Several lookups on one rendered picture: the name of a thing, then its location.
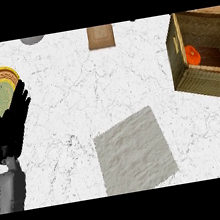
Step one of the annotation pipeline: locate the olive wicker basket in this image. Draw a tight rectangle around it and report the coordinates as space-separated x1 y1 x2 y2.
161 5 220 111

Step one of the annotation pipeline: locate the small brown wooden box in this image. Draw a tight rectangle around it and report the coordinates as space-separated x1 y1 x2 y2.
85 24 117 52

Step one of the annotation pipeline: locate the orange squash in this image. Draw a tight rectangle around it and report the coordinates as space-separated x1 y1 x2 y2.
183 42 204 68

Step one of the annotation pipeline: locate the grey textured placemat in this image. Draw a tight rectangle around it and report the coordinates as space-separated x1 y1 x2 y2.
89 101 182 198

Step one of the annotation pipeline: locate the grey rounded object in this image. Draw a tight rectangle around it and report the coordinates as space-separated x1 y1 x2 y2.
19 35 47 48

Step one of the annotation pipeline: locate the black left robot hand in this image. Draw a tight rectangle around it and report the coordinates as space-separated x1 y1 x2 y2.
0 77 42 165

